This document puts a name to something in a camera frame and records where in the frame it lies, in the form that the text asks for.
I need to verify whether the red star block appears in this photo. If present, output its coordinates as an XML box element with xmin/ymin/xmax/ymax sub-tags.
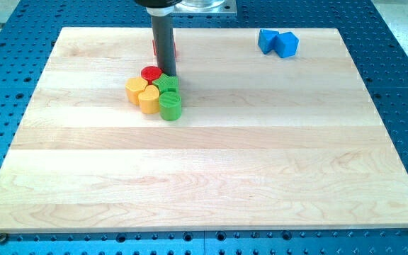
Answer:
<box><xmin>152</xmin><ymin>40</ymin><xmax>177</xmax><ymax>58</ymax></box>

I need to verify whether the black robot arm end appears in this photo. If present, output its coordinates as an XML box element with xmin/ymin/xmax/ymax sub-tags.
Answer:
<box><xmin>135</xmin><ymin>0</ymin><xmax>181</xmax><ymax>17</ymax></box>

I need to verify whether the green star block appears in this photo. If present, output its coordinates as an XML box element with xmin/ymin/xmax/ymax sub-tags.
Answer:
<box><xmin>152</xmin><ymin>74</ymin><xmax>179</xmax><ymax>94</ymax></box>

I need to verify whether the green cylinder block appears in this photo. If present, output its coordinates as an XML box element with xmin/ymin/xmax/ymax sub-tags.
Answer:
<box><xmin>159</xmin><ymin>91</ymin><xmax>182</xmax><ymax>121</ymax></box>

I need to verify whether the wooden board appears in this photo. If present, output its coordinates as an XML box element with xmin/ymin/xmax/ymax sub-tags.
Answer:
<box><xmin>0</xmin><ymin>27</ymin><xmax>408</xmax><ymax>233</ymax></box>

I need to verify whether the red cylinder block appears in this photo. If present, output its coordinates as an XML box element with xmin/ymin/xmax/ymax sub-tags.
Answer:
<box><xmin>140</xmin><ymin>66</ymin><xmax>162</xmax><ymax>84</ymax></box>

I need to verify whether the blue block left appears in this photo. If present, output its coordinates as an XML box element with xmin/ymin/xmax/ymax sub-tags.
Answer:
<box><xmin>257</xmin><ymin>29</ymin><xmax>279</xmax><ymax>55</ymax></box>

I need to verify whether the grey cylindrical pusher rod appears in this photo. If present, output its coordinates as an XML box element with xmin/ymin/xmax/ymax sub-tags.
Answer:
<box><xmin>151</xmin><ymin>14</ymin><xmax>176</xmax><ymax>76</ymax></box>

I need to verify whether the blue cube right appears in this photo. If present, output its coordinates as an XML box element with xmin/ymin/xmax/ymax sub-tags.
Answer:
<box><xmin>274</xmin><ymin>32</ymin><xmax>299</xmax><ymax>58</ymax></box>

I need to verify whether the silver metal mounting plate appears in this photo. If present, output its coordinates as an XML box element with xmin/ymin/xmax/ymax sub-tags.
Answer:
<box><xmin>173</xmin><ymin>0</ymin><xmax>237</xmax><ymax>17</ymax></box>

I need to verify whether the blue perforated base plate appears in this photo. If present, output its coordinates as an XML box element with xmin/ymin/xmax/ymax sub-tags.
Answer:
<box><xmin>0</xmin><ymin>1</ymin><xmax>408</xmax><ymax>254</ymax></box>

